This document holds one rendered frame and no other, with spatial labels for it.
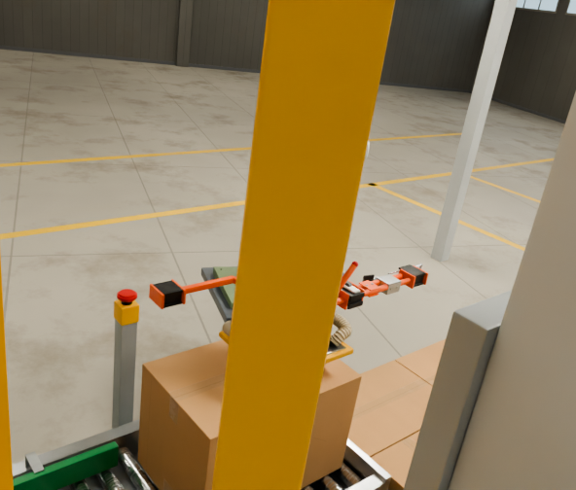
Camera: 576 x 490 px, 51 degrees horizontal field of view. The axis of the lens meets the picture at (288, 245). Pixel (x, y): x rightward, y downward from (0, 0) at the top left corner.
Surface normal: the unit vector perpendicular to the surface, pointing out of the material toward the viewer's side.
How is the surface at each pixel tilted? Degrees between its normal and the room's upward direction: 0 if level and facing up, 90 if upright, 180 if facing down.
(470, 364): 90
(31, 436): 0
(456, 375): 90
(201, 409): 0
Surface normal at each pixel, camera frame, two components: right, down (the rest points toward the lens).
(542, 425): -0.77, 0.15
